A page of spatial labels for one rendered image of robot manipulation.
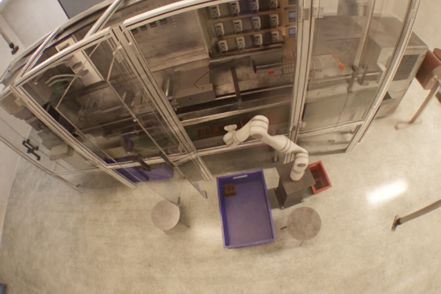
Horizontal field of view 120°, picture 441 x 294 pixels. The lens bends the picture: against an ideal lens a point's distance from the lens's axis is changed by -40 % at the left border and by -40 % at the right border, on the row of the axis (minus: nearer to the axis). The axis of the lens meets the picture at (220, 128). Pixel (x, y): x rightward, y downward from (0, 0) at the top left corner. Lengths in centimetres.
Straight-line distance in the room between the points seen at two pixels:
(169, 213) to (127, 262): 84
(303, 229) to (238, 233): 55
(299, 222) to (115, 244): 196
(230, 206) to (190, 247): 61
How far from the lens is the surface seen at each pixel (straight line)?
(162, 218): 205
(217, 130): 169
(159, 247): 231
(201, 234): 215
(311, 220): 187
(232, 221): 188
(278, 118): 169
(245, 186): 195
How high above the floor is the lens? 206
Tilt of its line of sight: 54 degrees down
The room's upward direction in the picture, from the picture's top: 19 degrees counter-clockwise
